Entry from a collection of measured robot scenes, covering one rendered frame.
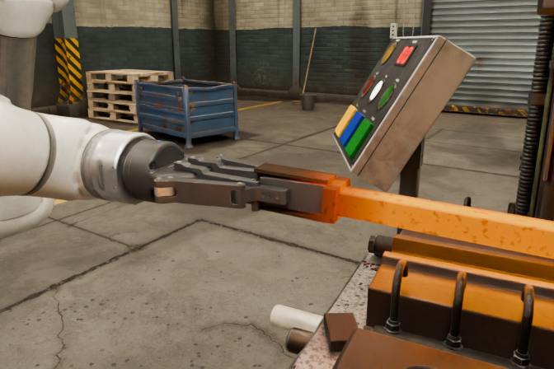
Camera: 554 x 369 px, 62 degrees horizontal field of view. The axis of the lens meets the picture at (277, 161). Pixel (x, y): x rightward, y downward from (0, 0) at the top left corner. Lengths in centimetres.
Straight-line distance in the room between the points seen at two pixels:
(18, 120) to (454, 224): 45
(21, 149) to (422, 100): 62
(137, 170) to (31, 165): 11
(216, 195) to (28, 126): 22
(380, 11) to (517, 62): 249
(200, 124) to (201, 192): 504
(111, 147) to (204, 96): 495
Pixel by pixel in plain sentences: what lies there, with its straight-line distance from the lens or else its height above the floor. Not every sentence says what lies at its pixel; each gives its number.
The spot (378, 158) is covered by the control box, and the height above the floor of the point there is 99.
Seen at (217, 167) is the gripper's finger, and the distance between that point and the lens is 53.
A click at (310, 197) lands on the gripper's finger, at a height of 104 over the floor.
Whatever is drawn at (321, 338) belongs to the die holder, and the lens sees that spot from 47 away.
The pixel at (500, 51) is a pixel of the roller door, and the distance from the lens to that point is 841.
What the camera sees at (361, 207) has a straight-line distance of 44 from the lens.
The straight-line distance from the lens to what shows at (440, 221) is 43.
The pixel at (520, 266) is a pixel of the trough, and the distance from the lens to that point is 47.
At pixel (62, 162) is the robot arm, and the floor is 105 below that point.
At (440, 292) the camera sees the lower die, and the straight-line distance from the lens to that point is 41.
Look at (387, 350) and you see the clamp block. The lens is 35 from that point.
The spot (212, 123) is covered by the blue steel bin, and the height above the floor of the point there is 25.
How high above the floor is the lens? 119
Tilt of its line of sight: 15 degrees down
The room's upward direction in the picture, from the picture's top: straight up
